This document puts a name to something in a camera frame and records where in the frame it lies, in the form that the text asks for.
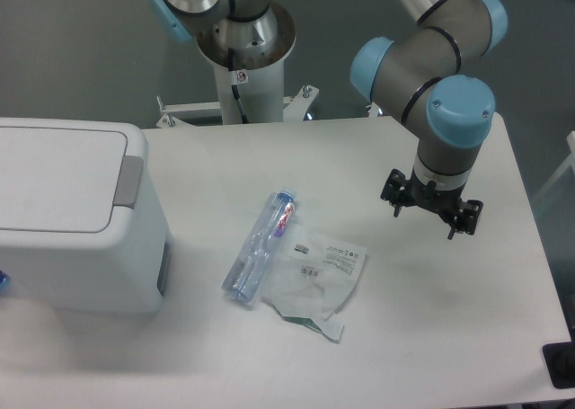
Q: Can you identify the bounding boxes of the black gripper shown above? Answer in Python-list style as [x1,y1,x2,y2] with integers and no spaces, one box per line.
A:
[380,169,483,240]

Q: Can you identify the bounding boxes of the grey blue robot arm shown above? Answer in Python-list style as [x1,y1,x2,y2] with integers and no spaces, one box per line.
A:
[148,0,508,235]

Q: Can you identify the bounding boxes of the white trash can body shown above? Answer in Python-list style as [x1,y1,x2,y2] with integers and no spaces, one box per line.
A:
[1,118,171,313]

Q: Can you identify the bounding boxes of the white trash can lid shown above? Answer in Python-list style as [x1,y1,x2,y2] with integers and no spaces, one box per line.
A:
[1,121,147,234]

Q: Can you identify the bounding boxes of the crumpled white plastic bag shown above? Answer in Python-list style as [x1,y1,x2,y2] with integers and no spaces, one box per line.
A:
[261,225,367,342]

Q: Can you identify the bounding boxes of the crushed clear plastic bottle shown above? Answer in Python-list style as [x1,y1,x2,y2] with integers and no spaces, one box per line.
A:
[222,189,296,306]

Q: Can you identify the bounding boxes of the blue object at left edge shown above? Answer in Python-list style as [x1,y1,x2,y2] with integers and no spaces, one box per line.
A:
[0,271,11,294]

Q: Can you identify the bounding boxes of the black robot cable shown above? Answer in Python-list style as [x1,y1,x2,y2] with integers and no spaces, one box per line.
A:
[217,0,250,125]

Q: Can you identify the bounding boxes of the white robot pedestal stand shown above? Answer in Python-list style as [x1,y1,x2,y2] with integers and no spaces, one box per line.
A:
[156,1,319,128]

